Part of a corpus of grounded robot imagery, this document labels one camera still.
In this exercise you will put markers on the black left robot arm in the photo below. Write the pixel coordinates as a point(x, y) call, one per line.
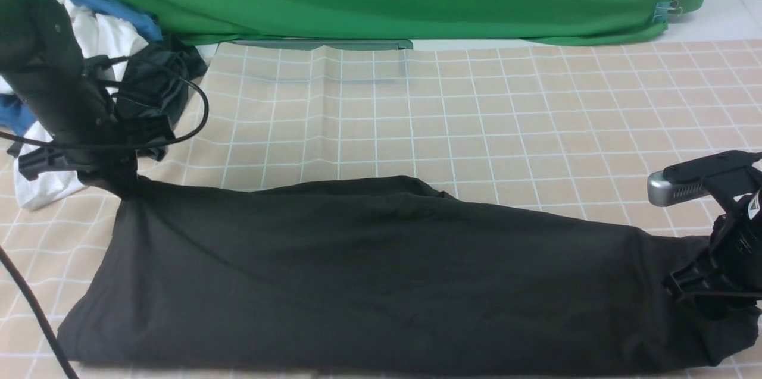
point(39, 32)

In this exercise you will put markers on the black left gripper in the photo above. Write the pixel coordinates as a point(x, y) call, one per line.
point(87, 133)

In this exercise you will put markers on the blue crumpled garment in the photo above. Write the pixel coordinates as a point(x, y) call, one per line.
point(119, 10)

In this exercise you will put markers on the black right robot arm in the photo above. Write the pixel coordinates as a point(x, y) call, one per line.
point(726, 177)

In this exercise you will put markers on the white crumpled shirt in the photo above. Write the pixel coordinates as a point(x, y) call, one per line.
point(49, 187)

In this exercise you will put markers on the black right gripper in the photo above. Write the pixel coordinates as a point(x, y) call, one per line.
point(726, 273)

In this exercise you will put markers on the dark gray long-sleeve top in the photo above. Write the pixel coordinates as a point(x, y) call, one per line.
point(387, 274)

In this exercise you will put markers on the dark teal crumpled garment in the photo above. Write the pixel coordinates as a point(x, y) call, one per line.
point(153, 83)

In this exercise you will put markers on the blue binder clip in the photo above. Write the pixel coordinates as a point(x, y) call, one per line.
point(666, 11)

